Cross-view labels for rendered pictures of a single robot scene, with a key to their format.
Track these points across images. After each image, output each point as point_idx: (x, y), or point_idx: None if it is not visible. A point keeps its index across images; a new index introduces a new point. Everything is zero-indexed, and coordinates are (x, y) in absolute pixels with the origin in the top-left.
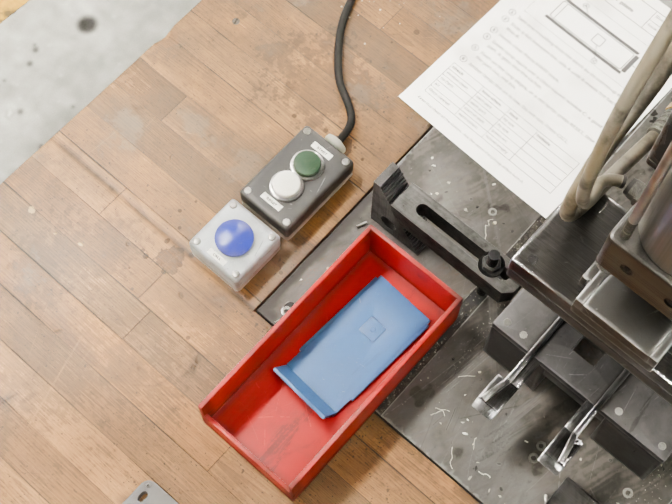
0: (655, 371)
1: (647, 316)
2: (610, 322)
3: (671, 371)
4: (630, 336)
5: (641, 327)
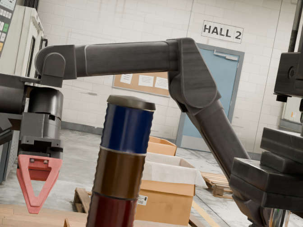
0: (258, 161)
1: (293, 133)
2: (298, 133)
3: (253, 161)
4: (285, 131)
5: (288, 132)
